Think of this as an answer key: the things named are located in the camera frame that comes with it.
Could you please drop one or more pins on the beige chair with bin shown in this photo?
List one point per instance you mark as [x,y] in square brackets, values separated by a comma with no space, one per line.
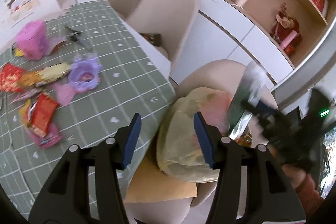
[222,75]

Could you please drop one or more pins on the pink toy box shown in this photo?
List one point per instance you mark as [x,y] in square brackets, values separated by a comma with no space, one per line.
[32,40]

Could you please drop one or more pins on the middle beige chair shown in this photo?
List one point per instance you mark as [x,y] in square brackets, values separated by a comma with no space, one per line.
[172,19]

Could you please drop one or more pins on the red packet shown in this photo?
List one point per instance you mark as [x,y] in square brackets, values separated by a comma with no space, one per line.
[41,115]

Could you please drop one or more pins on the black grey wrapper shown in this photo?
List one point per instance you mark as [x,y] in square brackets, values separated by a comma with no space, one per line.
[75,37]

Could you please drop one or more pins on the red paper cup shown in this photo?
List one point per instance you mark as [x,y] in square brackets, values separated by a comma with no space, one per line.
[10,75]

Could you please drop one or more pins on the green white milk carton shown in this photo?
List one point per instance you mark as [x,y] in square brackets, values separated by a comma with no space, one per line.
[248,90]

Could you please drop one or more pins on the green checkered tablecloth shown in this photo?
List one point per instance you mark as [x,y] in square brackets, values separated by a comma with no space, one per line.
[114,75]

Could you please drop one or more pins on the yellow seat cushion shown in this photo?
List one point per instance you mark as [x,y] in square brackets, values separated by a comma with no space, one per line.
[150,185]

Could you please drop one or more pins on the right hand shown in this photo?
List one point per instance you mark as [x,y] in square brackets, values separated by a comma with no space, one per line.
[298,177]

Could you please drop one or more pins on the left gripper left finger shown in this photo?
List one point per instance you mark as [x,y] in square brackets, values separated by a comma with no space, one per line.
[64,198]

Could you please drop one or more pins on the gold snack wrapper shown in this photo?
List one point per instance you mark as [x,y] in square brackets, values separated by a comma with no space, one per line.
[44,76]

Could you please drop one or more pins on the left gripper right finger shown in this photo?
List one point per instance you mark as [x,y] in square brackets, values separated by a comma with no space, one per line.
[252,187]

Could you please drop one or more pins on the purple toy pot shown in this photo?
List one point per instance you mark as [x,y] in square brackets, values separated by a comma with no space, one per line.
[85,72]

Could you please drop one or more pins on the red flower decoration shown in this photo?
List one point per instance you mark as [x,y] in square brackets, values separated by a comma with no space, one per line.
[285,31]

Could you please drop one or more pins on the white food cover tent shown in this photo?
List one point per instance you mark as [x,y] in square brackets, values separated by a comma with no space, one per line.
[15,14]

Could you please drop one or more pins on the yellow trash bag bin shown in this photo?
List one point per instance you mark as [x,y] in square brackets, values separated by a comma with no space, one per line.
[178,151]

